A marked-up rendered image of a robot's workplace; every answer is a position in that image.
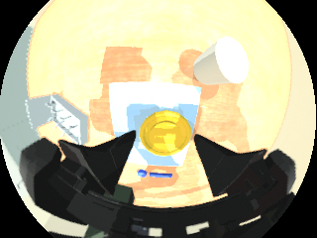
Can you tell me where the white cylinder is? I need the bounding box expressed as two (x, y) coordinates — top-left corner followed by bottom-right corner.
(193, 37), (249, 86)

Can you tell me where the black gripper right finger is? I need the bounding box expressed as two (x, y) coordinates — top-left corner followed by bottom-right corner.
(193, 134), (268, 197)

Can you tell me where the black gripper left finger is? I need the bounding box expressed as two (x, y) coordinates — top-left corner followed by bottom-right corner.
(57, 130), (136, 195)

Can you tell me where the pale grey dish rack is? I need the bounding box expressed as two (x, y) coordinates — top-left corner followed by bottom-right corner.
(25, 93), (88, 146)

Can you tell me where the light blue flat mat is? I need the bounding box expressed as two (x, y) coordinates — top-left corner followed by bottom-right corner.
(108, 82), (201, 167)

